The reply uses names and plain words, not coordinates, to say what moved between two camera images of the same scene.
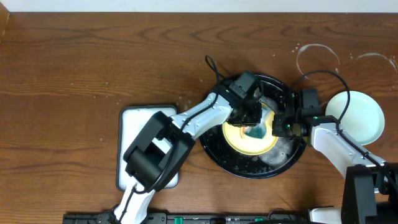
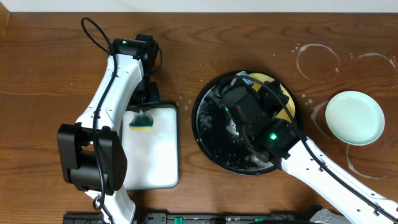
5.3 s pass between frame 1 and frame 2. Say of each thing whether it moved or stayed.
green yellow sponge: moved
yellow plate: moved
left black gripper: moved
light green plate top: stayed
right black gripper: moved
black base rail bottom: stayed
